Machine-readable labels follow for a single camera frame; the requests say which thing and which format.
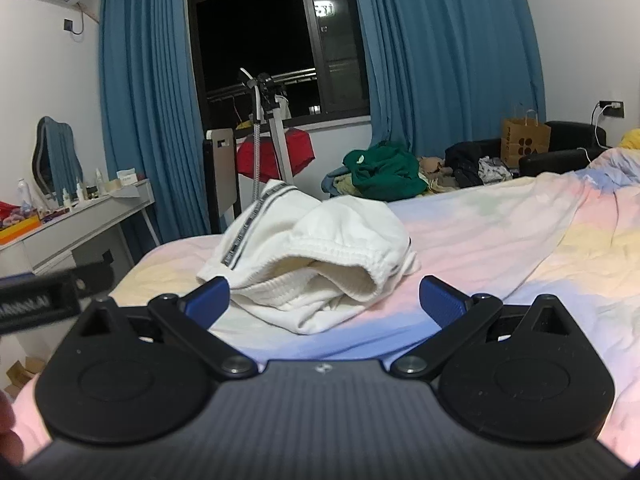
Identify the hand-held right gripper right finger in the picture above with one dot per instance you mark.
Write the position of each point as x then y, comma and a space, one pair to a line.
440, 303

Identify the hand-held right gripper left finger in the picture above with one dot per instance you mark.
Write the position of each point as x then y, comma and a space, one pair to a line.
207, 301

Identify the white pants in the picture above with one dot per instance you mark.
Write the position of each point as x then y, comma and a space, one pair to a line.
340, 230

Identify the cardboard box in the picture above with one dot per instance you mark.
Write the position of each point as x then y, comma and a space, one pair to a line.
22, 372

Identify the orange tray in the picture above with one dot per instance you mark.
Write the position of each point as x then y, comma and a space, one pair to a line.
20, 232

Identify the pastel rainbow blanket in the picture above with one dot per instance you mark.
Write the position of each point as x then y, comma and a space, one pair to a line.
500, 240

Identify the white desk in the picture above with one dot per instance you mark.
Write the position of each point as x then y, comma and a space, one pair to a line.
90, 220

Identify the clear plastic bottle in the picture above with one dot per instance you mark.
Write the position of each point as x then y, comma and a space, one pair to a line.
23, 195

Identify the small white bottle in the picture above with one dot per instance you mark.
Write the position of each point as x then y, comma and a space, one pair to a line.
66, 199

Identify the black and white chair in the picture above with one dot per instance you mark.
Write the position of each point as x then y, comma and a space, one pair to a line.
222, 175

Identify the beige cloth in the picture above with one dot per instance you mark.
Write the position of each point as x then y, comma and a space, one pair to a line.
431, 166

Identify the green garment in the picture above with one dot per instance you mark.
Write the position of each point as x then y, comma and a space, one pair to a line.
385, 175

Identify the white patterned cloth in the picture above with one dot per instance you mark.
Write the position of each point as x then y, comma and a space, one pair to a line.
495, 169

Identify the black crumpled garment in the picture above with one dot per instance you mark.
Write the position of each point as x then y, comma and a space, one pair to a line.
465, 160

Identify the small white box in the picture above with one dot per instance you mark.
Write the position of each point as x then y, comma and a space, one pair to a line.
126, 179

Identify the wavy framed mirror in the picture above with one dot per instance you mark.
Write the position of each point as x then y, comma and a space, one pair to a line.
55, 155

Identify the red cloth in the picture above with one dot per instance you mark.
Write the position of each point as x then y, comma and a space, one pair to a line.
260, 157

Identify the white tripod stand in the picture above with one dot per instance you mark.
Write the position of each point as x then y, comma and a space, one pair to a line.
280, 150

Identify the brown paper bag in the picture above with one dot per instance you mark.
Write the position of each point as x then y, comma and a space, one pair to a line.
525, 142

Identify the blue curtain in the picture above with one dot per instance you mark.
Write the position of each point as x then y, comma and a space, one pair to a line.
440, 60
150, 110

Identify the black sofa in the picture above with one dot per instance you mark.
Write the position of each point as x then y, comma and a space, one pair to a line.
570, 140

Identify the white hanging cloth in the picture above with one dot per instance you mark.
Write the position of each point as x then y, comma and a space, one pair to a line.
284, 105

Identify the yellow pillow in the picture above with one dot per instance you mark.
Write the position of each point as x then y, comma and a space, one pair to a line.
632, 140

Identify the dark framed window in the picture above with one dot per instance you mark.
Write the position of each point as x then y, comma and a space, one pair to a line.
250, 35

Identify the black wall outlet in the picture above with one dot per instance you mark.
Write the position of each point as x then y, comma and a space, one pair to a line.
614, 109

